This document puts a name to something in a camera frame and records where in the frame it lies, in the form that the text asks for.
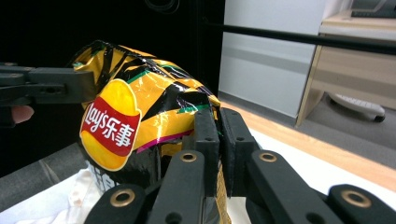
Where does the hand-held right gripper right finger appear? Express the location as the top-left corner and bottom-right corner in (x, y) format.
(219, 106), (260, 198)

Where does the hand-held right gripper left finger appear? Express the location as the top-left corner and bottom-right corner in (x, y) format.
(182, 108), (220, 198)

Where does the yellow black chips bag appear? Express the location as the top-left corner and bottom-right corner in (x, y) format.
(70, 39), (233, 224)

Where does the white tote bag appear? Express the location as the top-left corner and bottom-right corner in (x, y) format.
(0, 167), (106, 224)

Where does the black curtain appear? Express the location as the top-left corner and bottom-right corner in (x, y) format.
(0, 0), (226, 179)

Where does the white cabinet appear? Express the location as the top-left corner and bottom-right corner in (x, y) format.
(218, 0), (344, 119)

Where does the wooden table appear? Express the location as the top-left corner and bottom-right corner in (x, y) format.
(219, 100), (396, 193)

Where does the chair base leg with caster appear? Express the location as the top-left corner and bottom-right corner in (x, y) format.
(326, 91), (387, 123)

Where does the light wooden desk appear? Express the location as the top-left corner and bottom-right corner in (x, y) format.
(294, 8), (396, 128)

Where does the dark keyboard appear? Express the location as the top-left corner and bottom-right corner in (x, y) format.
(350, 8), (396, 20)

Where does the black cable coil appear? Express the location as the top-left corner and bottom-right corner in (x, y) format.
(144, 0), (181, 15)

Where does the black horizontal frame bar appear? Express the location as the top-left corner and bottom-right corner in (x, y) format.
(201, 21), (396, 56)

